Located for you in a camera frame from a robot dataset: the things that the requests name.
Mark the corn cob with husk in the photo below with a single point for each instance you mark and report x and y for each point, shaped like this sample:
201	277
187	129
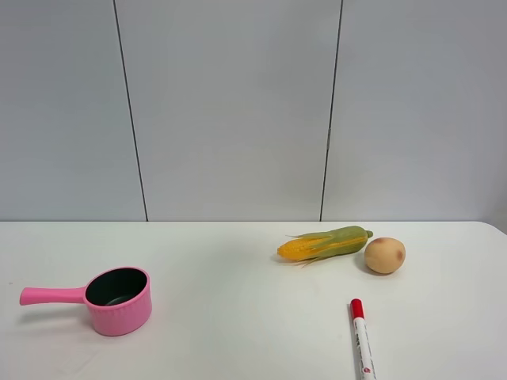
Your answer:
317	246

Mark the tan potato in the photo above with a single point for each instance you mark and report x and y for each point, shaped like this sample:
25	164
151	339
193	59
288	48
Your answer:
384	255

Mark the red capped white marker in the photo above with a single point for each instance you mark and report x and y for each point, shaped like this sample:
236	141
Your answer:
366	364

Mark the small grey wall bracket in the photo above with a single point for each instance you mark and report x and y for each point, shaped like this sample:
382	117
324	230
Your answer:
329	132

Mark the pink saucepan with handle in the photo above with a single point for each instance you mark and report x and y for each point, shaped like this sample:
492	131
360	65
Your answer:
118	301

